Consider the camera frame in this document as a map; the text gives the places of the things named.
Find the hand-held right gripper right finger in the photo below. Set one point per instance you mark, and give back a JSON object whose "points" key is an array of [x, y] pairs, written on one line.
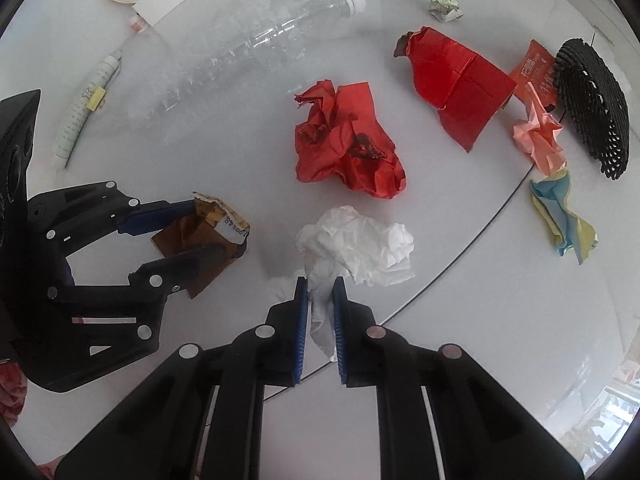
{"points": [[340, 330]]}

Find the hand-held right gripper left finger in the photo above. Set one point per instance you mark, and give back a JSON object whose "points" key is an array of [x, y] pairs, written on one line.
{"points": [[300, 330]]}

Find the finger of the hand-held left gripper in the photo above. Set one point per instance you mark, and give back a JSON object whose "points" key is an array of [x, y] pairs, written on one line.
{"points": [[150, 217], [195, 260]]}

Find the brown wrapper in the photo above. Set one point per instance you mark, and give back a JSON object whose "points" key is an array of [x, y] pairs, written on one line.
{"points": [[200, 230]]}

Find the white tissue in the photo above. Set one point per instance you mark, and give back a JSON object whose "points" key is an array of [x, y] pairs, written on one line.
{"points": [[360, 245]]}

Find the clear plastic bottle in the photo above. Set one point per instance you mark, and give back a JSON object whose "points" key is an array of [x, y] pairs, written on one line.
{"points": [[260, 45]]}

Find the green white paper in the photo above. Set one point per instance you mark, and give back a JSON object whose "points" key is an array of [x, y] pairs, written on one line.
{"points": [[442, 7]]}

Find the white ointment tube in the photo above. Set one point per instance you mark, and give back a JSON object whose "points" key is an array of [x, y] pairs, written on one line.
{"points": [[80, 105]]}

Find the red crumpled paper ball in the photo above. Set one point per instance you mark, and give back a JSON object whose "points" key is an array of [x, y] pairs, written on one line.
{"points": [[350, 150]]}

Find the pink printed clothing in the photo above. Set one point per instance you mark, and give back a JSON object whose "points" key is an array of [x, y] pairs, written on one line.
{"points": [[10, 395]]}

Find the blue yellow crumpled paper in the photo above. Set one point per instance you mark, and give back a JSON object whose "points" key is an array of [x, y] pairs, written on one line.
{"points": [[560, 215]]}

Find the red folded paper sheet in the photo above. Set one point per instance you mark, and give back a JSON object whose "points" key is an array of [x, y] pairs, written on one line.
{"points": [[460, 85]]}

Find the pink crumpled paper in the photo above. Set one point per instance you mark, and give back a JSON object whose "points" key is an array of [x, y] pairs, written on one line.
{"points": [[542, 140]]}

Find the red printed packet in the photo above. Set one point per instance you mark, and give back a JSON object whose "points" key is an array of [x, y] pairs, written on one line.
{"points": [[535, 72]]}

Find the black mesh basket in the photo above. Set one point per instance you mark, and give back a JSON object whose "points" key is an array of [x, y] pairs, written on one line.
{"points": [[595, 105]]}

